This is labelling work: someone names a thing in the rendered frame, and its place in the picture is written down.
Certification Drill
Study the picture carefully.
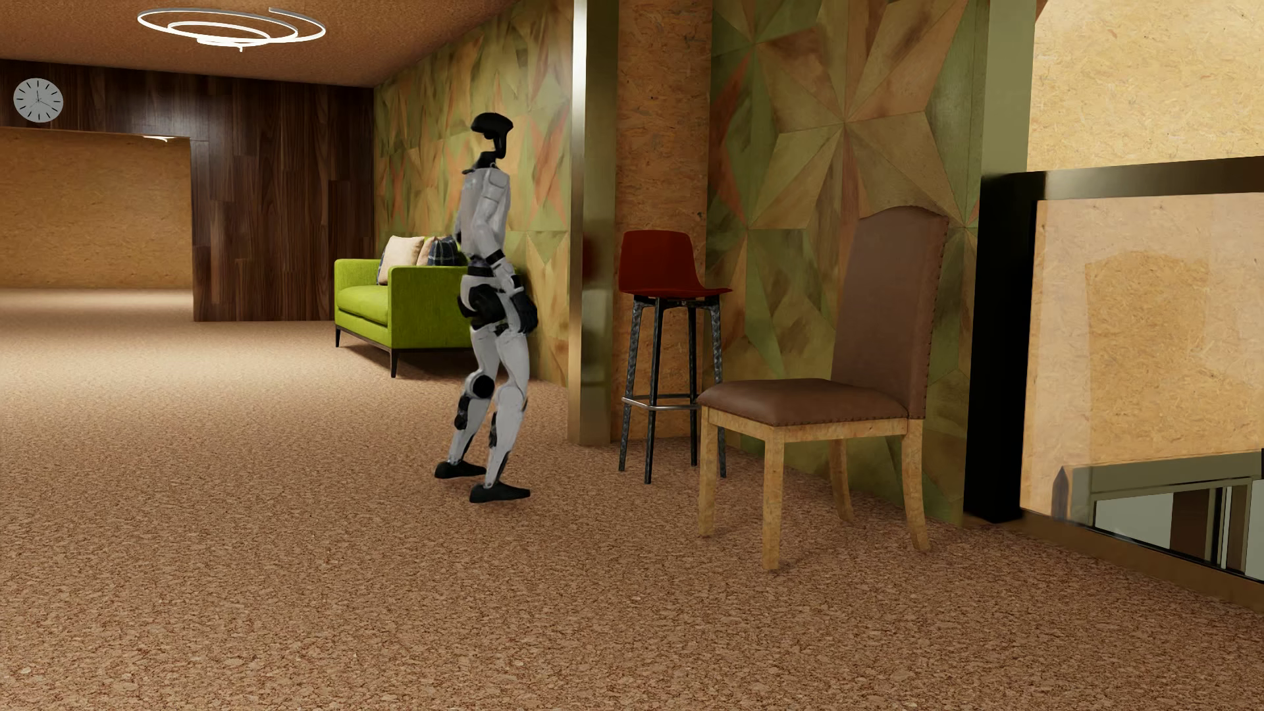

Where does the red bar stool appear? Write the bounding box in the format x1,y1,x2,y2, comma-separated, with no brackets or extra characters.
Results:
617,230,733,485

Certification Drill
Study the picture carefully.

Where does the white humanoid robot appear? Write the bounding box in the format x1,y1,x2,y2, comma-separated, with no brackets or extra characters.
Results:
434,113,540,505

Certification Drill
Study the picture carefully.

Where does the green sofa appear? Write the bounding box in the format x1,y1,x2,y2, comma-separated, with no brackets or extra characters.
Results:
334,257,474,379

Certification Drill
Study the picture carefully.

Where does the beige cushion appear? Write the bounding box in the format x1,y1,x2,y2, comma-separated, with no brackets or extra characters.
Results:
377,235,426,286

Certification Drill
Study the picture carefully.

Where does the brown leather wooden chair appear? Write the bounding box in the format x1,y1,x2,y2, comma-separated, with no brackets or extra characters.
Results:
696,206,951,572

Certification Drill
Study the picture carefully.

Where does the black framed mirror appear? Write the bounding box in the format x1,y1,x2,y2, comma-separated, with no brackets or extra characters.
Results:
962,156,1264,606

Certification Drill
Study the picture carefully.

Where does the spiral ring ceiling lamp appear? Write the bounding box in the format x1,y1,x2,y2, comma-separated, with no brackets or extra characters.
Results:
136,6,328,51

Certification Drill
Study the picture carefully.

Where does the round wall clock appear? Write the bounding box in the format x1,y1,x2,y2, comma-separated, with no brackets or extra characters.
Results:
13,77,65,124

